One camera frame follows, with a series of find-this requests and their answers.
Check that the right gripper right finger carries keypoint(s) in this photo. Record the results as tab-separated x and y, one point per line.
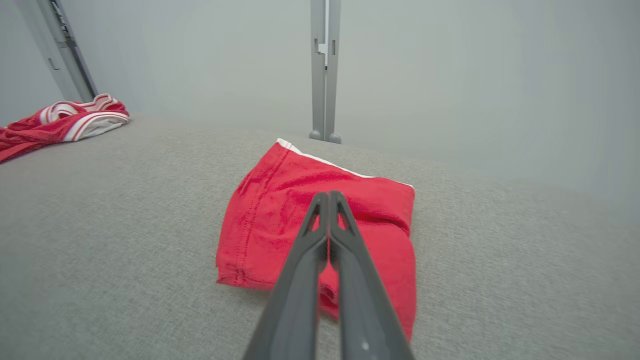
365	310

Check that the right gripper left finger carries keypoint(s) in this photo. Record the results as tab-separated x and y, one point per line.
295	300

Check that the red shorts with white trim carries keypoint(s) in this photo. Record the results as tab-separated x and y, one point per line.
270	215

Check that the red Bulls basketball jersey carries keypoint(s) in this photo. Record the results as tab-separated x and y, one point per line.
50	125

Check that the grey fabric sofa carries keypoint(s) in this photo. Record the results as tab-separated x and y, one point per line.
125	250

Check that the grey partition post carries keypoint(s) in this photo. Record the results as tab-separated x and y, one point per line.
317	90
334	90

